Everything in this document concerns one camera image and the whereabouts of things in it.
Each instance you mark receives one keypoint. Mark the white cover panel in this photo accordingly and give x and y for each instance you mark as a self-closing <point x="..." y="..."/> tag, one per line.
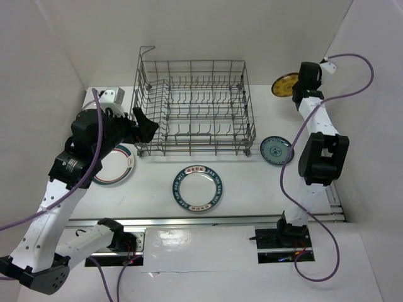
<point x="200" y="249"/>

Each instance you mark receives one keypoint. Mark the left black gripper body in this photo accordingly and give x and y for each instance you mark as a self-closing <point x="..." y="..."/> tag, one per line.
<point x="119" y="129"/>

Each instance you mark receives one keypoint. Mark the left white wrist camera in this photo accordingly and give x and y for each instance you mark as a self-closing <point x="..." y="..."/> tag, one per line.
<point x="111" y="97"/>

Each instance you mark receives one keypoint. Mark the aluminium rail right side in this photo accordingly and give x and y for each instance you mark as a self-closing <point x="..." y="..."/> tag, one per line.
<point x="335" y="201"/>

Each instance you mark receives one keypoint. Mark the white plate red green rim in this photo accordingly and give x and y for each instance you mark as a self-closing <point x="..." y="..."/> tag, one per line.
<point x="116" y="166"/>

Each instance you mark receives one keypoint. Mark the yellow patterned small plate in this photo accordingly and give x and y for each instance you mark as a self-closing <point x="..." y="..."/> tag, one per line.
<point x="283" y="86"/>

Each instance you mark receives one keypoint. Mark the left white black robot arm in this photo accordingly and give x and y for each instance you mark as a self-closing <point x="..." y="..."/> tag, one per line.
<point x="40" y="262"/>

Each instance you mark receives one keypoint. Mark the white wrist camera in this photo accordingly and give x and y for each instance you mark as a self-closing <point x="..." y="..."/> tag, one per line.
<point x="111" y="97"/>
<point x="327" y="65"/>

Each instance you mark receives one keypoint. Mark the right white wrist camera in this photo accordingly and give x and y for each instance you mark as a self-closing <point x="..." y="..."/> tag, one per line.
<point x="327" y="65"/>

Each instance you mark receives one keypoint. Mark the small white plate red characters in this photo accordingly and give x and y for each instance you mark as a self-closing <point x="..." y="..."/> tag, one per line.
<point x="118" y="108"/>

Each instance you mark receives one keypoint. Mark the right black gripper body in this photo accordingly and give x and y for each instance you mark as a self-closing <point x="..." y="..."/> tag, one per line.
<point x="318" y="79"/>

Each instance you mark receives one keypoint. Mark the grey wire dish rack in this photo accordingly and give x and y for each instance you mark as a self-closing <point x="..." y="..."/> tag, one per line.
<point x="201" y="106"/>

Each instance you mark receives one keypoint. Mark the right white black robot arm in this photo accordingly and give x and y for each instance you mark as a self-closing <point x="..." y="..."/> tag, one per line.
<point x="322" y="158"/>

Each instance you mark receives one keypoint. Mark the blue white patterned plate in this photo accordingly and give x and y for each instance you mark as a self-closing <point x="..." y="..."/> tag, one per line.
<point x="276" y="150"/>

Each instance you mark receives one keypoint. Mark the dark green rimmed plate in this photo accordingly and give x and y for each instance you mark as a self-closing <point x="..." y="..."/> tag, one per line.
<point x="197" y="189"/>

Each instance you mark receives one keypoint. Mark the aluminium mounting rail front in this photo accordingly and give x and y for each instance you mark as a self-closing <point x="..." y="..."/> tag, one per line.
<point x="225" y="220"/>

